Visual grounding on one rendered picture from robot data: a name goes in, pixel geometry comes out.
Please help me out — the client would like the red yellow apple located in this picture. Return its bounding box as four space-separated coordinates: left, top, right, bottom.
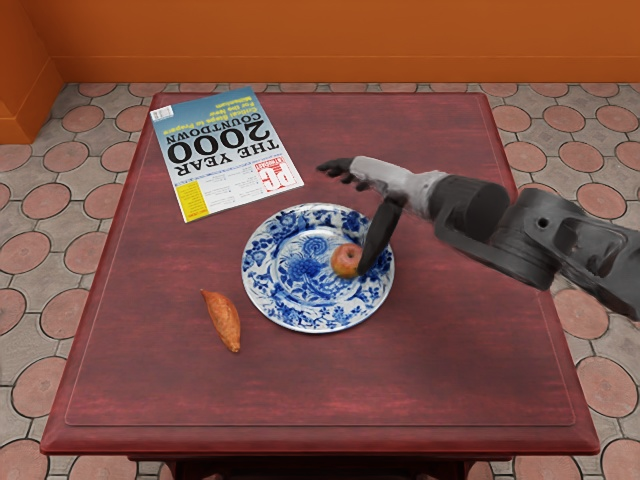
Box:
330 243 364 280

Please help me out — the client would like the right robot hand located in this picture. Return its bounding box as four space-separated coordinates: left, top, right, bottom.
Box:
316 155 439 278

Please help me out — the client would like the orange sweet potato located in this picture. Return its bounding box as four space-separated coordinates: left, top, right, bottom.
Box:
200 288 242 354

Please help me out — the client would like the magazine with blue cover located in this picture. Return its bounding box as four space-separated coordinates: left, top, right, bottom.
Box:
150 87 306 225

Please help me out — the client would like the blue and white patterned plate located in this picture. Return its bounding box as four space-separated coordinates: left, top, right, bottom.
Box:
241 202 396 334

